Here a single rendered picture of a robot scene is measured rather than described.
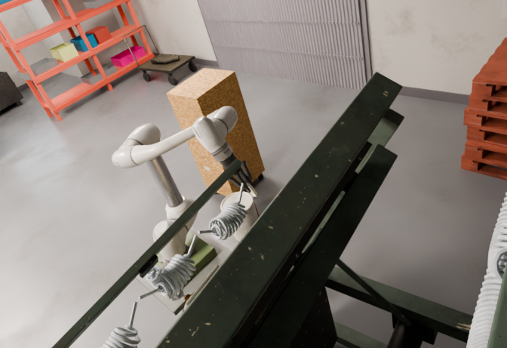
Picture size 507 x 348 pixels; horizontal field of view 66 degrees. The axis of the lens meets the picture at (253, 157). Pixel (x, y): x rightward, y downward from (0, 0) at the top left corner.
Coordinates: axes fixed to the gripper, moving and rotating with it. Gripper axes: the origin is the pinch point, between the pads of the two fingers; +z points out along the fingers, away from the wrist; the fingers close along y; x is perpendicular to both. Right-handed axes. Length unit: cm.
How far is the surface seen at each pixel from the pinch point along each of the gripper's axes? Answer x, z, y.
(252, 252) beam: -84, -25, -52
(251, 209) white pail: 130, 65, 56
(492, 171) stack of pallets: 13, 163, 206
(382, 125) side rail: -70, -9, 18
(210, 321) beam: -86, -24, -68
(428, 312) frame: -42, 89, 12
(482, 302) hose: -124, -14, -47
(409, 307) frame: -35, 85, 10
